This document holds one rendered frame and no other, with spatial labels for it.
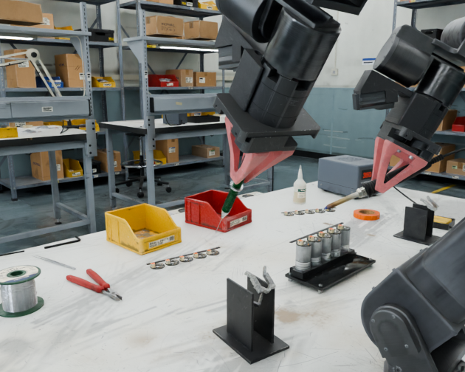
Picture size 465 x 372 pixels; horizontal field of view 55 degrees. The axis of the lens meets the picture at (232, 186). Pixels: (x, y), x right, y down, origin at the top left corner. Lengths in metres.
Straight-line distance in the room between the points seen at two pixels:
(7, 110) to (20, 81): 1.81
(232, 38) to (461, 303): 0.33
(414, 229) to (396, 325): 0.60
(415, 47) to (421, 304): 0.42
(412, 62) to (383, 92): 0.06
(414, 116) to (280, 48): 0.33
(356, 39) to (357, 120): 1.02
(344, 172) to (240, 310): 0.78
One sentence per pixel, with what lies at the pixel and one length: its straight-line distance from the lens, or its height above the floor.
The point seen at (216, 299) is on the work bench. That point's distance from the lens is 0.68.
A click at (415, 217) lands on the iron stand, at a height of 0.80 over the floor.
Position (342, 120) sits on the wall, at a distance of 6.29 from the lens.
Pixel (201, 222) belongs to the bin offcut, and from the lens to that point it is 1.00.
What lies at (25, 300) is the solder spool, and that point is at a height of 0.77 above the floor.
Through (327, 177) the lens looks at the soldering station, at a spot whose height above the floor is 0.80.
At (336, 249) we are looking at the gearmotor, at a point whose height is 0.78.
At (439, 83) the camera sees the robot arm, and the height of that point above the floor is 1.06.
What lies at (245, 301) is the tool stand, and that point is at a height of 0.81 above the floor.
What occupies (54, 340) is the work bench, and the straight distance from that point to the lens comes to 0.62.
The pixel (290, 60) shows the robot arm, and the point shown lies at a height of 1.08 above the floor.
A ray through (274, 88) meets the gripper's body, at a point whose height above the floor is 1.05.
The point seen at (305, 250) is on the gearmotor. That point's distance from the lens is 0.72.
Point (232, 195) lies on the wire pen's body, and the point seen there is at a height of 0.93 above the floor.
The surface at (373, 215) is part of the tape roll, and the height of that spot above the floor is 0.76.
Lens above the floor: 1.06
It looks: 13 degrees down
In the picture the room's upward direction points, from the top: straight up
